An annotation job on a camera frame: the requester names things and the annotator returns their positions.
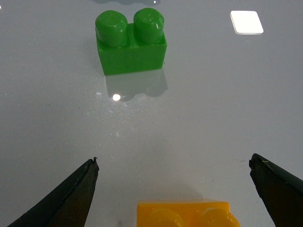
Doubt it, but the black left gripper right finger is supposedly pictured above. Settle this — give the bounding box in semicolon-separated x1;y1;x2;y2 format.
249;153;303;227

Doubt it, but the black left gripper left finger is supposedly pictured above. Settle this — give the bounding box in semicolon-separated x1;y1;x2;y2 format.
9;157;99;227

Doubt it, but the yellow toy block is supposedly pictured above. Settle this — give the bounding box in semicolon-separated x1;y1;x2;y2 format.
137;199;240;227

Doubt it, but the green toy block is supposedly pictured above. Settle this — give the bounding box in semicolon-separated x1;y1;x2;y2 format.
95;8;167;76

